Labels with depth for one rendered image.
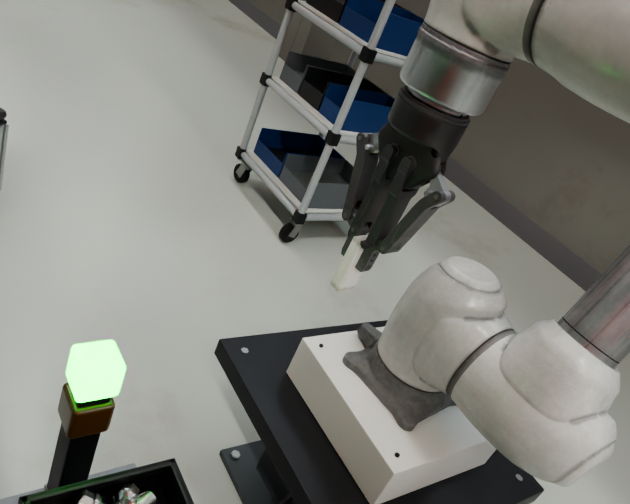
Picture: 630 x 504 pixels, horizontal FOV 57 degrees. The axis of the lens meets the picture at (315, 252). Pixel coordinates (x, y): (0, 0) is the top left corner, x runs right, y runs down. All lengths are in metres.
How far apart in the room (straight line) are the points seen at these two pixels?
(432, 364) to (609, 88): 0.61
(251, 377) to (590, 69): 0.83
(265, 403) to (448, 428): 0.33
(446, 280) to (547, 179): 2.40
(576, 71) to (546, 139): 2.87
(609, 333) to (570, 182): 2.37
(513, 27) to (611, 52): 0.09
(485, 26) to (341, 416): 0.71
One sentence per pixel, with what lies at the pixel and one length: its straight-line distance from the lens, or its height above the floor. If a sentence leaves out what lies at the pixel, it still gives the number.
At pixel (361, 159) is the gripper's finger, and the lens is 0.63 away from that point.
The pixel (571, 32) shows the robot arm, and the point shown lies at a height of 1.04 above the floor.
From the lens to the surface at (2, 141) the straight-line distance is 1.77.
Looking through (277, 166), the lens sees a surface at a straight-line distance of 2.28.
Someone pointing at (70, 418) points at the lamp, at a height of 0.60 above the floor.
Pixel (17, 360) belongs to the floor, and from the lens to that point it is 1.47.
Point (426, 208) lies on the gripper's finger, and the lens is 0.58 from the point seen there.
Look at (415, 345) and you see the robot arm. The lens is 0.99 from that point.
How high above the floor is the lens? 1.05
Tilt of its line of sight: 29 degrees down
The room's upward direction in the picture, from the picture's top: 24 degrees clockwise
